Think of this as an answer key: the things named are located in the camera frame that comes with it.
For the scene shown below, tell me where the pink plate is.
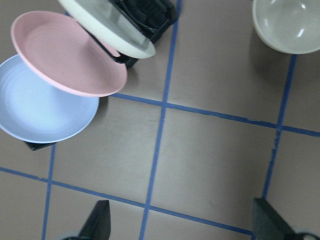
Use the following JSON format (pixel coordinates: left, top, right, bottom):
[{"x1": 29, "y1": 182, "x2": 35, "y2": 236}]
[{"x1": 10, "y1": 11, "x2": 128, "y2": 97}]

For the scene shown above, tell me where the light blue plate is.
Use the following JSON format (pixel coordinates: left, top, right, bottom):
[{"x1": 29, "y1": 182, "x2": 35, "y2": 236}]
[{"x1": 0, "y1": 55, "x2": 99, "y2": 144}]

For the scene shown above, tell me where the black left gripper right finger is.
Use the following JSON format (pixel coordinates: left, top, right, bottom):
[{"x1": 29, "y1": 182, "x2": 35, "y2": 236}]
[{"x1": 252, "y1": 198, "x2": 296, "y2": 240}]

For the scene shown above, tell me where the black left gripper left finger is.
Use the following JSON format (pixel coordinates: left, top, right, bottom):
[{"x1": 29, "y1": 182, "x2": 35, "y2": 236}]
[{"x1": 79, "y1": 200, "x2": 111, "y2": 240}]

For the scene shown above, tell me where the black plate rack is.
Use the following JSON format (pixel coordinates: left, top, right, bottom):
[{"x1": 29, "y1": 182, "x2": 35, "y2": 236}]
[{"x1": 23, "y1": 0, "x2": 180, "y2": 152}]

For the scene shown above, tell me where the cream white bowl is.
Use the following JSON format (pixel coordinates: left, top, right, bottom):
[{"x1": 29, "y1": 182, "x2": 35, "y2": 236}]
[{"x1": 252, "y1": 0, "x2": 320, "y2": 55}]

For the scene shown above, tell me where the cream white plate in rack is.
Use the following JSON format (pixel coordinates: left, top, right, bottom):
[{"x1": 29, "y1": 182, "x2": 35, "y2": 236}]
[{"x1": 59, "y1": 0, "x2": 156, "y2": 59}]

